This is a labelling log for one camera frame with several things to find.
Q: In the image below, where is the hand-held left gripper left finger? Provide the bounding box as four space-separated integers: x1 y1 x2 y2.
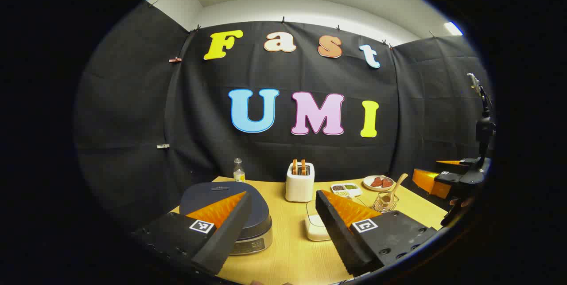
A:
132 191 253 275

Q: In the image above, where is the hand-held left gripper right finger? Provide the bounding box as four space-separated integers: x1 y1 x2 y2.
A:
315 190 439 277

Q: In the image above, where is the white rice box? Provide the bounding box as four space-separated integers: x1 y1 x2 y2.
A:
305 200 332 242

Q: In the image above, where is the dark rice cooker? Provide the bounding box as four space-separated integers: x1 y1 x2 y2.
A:
179 182 273 256

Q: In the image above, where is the wooden spoon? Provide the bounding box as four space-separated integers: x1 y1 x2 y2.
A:
386 173 408 203

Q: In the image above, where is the clear chopstick holder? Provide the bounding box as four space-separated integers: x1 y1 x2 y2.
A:
373 192 400 213

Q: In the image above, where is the white divided grain dish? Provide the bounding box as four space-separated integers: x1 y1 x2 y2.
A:
330 183 362 198

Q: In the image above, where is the white round plate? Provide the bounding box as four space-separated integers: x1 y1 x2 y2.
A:
363 175 396 191

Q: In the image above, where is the white toaster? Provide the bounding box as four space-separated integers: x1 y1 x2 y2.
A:
285 161 315 203

